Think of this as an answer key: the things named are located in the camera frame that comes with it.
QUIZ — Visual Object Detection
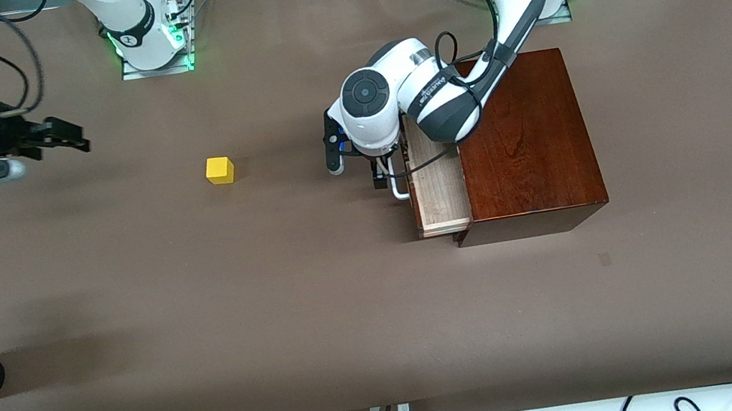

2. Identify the silver drawer handle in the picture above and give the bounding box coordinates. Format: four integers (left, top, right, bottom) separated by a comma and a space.
386, 153, 413, 202

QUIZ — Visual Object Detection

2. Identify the light wood drawer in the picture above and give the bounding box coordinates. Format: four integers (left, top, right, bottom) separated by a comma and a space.
400, 116, 474, 240

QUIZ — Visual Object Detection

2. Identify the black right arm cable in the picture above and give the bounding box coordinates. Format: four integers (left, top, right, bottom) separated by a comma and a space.
0, 0, 65, 117

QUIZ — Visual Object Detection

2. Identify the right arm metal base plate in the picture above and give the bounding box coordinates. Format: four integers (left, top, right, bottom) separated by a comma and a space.
118, 39, 196, 82

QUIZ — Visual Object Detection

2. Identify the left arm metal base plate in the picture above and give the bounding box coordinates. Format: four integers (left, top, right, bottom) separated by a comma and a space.
535, 0, 573, 27

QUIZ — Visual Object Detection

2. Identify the dark brown wooden cabinet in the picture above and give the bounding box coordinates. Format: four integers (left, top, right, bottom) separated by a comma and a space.
430, 43, 614, 248

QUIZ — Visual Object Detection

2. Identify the yellow block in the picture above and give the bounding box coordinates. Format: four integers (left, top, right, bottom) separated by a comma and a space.
204, 154, 237, 188

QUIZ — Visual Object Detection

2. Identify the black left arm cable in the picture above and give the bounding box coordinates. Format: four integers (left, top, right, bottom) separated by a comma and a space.
426, 0, 509, 90

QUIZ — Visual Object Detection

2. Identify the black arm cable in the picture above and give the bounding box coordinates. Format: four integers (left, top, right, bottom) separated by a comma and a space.
426, 0, 509, 90
0, 0, 65, 117

